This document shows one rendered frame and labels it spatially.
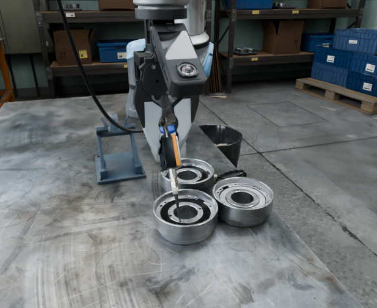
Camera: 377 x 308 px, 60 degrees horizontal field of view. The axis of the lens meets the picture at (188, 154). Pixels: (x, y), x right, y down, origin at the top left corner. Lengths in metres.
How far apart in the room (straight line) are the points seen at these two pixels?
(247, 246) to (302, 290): 0.10
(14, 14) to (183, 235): 3.96
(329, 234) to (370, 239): 0.20
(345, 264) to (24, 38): 3.82
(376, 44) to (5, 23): 4.03
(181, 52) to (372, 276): 1.53
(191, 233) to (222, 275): 0.07
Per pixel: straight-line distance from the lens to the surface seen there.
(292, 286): 0.49
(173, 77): 0.39
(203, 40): 1.00
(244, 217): 0.54
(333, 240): 1.92
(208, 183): 0.62
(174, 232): 0.50
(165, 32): 0.46
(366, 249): 1.93
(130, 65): 1.04
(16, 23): 4.31
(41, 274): 0.52
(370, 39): 4.27
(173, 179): 0.51
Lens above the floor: 1.15
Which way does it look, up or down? 26 degrees down
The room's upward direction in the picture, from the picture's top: straight up
